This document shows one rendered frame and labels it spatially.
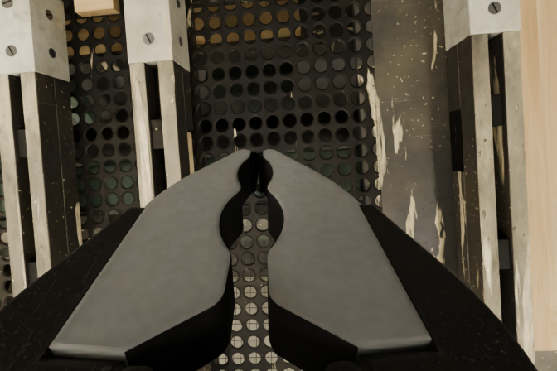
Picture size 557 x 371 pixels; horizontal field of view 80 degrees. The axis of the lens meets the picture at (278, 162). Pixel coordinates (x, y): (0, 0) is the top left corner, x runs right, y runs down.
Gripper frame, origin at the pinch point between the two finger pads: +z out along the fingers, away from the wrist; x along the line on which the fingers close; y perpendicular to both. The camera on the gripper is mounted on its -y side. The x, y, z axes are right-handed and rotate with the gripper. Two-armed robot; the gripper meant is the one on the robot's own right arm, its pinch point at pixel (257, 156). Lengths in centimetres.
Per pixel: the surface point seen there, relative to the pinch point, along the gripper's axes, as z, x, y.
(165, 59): 34.5, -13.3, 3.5
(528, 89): 34, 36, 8
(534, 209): 26, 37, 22
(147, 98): 32.7, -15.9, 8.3
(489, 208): 22.7, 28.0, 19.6
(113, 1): 45, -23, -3
